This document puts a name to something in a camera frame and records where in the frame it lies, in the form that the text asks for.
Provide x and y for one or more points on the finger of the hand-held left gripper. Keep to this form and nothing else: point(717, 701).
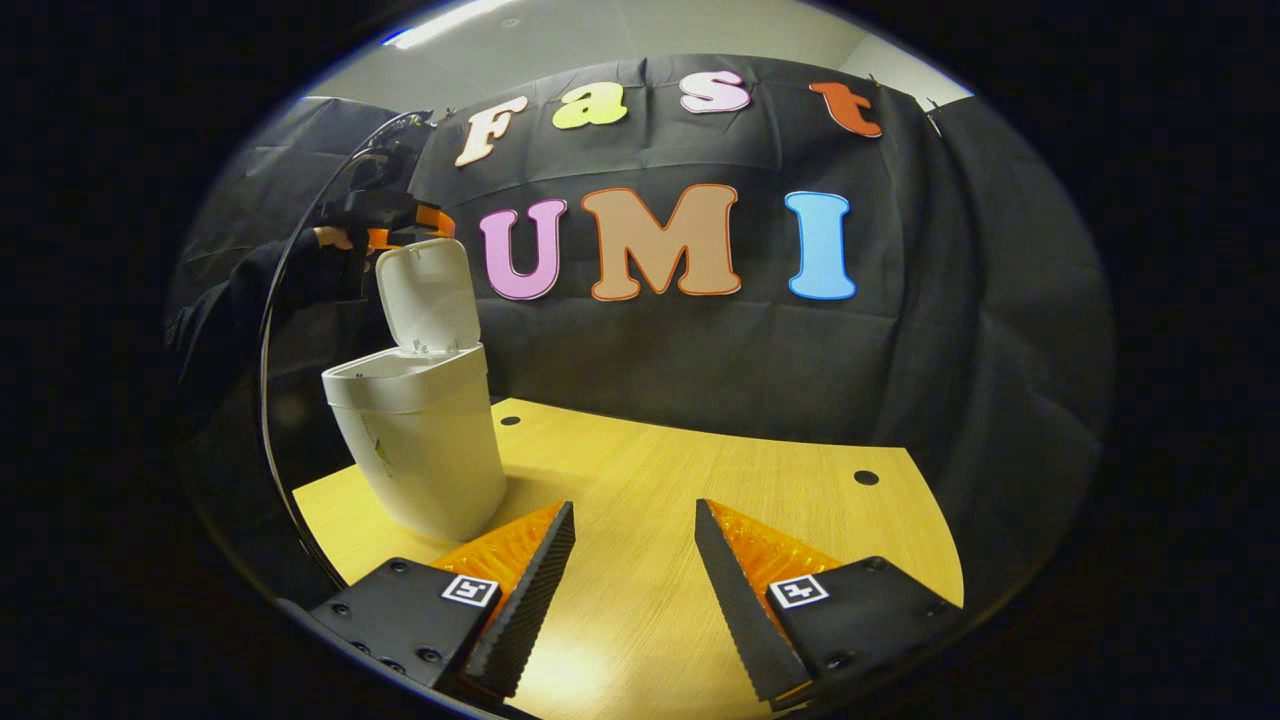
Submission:
point(435, 220)
point(378, 239)

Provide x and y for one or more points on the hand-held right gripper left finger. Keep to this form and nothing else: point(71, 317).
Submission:
point(525, 610)

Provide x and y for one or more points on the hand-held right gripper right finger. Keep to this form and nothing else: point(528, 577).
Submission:
point(740, 610)

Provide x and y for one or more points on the white desktop garbage bin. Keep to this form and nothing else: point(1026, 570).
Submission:
point(430, 450)

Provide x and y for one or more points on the wooden desktop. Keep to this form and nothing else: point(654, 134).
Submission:
point(650, 480)

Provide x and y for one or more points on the black backdrop cloth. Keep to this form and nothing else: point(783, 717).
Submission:
point(950, 350)

